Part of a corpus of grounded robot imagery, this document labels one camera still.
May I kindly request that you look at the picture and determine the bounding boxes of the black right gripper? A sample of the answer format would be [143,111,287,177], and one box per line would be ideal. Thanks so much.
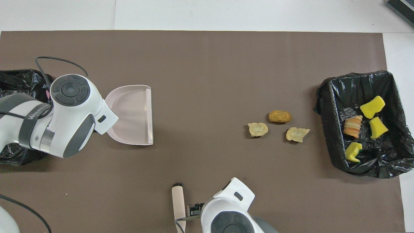
[187,203,205,217]

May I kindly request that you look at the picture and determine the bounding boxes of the pink hand brush black bristles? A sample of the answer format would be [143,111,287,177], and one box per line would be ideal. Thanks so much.
[171,183,187,233]

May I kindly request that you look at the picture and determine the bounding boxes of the pink plastic dustpan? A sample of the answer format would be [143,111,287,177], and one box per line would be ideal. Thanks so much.
[104,85,154,146]

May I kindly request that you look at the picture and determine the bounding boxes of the green and yellow sponge piece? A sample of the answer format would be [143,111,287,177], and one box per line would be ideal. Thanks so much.
[345,142,363,162]

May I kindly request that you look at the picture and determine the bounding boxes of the small yellow sponge piece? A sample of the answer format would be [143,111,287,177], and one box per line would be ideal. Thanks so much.
[369,116,389,139]

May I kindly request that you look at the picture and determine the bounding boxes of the large yellow sponge piece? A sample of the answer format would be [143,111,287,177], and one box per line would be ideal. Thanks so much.
[360,95,386,119]

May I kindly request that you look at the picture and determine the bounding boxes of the open bin with black liner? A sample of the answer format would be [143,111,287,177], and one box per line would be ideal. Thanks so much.
[313,70,414,179]

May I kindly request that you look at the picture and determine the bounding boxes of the bin covered by black bag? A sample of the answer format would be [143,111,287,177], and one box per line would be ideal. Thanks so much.
[0,69,54,166]

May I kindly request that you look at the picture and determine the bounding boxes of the pale crumpled cracker piece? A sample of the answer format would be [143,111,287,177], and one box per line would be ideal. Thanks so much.
[248,122,269,138]
[286,127,310,143]

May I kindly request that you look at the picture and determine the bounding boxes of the brown paper table mat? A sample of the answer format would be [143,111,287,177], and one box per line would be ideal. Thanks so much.
[0,30,407,233]

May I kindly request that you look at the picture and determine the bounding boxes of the dark ribbed device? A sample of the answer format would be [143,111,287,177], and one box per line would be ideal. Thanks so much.
[385,0,414,28]

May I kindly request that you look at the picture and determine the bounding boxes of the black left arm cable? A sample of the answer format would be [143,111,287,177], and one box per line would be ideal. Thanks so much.
[0,57,89,233]

